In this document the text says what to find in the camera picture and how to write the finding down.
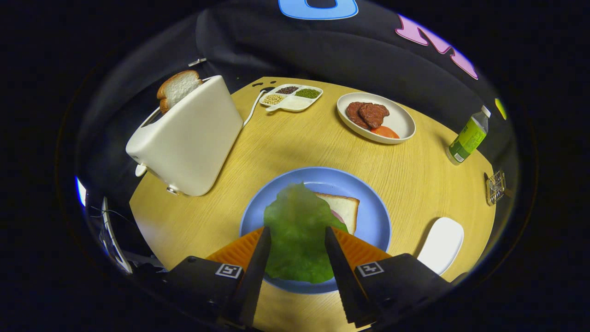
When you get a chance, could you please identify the white toaster cable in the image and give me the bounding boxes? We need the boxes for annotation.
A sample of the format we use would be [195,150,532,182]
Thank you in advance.
[242,89,269,128]

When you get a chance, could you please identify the green lettuce leaf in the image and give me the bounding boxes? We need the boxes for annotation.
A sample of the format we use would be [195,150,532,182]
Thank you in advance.
[263,183,348,284]

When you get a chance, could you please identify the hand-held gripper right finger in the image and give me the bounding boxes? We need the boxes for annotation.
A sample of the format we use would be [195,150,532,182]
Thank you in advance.
[324,225,453,328]

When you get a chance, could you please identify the beige round plate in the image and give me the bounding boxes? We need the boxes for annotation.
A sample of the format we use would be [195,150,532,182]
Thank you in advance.
[336,92,416,145]

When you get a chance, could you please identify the toasted bread slice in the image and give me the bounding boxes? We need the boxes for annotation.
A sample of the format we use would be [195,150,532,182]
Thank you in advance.
[157,70,203,114]

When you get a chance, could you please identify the red tomato slice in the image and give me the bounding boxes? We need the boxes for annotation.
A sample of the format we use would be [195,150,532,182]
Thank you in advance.
[370,125,401,139]

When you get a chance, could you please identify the brown meat patty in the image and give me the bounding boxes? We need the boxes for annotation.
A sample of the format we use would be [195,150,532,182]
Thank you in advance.
[359,103,390,129]
[346,101,372,130]

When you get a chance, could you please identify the lit computer monitor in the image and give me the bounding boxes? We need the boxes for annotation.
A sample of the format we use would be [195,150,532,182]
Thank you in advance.
[75,176,88,207]

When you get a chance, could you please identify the white divided snack tray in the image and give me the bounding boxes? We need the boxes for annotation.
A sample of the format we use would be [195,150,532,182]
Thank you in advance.
[259,84,324,113]

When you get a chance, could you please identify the white square plate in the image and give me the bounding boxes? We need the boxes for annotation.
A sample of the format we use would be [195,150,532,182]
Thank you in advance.
[417,217,465,276]

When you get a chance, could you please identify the blue round plate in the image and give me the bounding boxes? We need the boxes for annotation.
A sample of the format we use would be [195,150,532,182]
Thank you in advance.
[239,166,392,295]

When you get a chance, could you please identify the white toaster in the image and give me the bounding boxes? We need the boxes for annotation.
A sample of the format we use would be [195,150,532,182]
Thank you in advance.
[125,75,243,197]

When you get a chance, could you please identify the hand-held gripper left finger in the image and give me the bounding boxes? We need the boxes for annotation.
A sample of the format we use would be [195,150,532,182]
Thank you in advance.
[161,225,272,328]

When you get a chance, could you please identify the white flat device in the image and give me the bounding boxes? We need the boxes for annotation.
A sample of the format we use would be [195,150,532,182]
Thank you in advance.
[99,196,134,274]

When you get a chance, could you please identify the white bread slice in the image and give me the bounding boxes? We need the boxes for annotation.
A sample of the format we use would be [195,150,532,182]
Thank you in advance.
[315,192,360,235]

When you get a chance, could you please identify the small metal wire rack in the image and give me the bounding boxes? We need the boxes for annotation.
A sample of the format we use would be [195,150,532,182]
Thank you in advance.
[484,170,513,206]

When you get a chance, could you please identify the black backdrop cloth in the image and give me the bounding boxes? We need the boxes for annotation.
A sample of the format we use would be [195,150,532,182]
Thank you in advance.
[76,0,517,203]

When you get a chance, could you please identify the green label drink bottle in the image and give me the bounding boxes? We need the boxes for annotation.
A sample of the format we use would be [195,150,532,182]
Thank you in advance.
[446,105,491,166]

